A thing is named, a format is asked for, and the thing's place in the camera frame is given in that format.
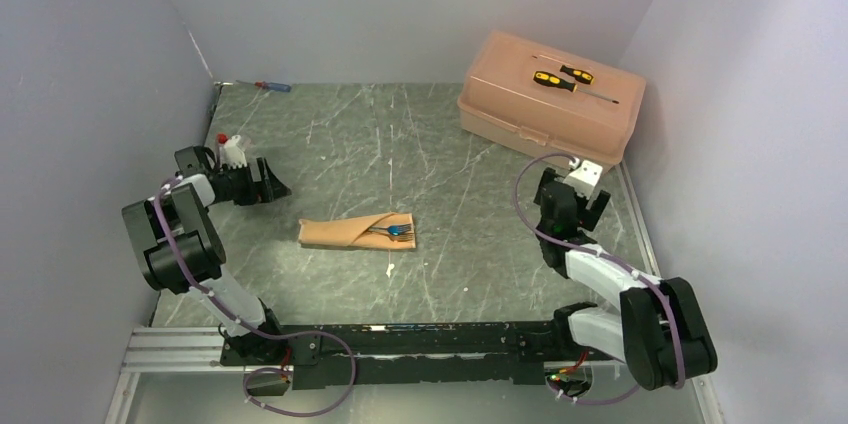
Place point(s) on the red blue screwdriver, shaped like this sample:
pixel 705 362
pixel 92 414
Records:
pixel 268 86

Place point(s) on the peach plastic toolbox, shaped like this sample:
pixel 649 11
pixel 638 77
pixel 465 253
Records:
pixel 500 101

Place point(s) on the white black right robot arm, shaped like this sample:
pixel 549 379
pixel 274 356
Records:
pixel 654 326

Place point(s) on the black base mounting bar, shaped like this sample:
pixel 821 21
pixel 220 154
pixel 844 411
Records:
pixel 320 356

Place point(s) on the large yellow black screwdriver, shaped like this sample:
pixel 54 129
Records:
pixel 553 81

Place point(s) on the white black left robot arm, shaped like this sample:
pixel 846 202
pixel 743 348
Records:
pixel 178 248

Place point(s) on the small yellow black screwdriver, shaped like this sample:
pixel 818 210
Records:
pixel 579 75

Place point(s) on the peach satin napkin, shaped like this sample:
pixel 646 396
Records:
pixel 351 233

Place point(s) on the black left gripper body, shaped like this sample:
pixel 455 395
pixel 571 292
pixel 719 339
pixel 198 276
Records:
pixel 238 185

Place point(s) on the aluminium frame rail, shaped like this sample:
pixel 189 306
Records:
pixel 184 339

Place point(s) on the gold metal fork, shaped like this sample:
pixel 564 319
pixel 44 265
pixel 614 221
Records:
pixel 402 237

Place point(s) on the blue plastic fork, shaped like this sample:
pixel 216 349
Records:
pixel 392 230

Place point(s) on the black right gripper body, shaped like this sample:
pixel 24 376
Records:
pixel 586 217

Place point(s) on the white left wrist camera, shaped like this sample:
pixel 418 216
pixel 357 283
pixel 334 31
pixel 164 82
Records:
pixel 231 150

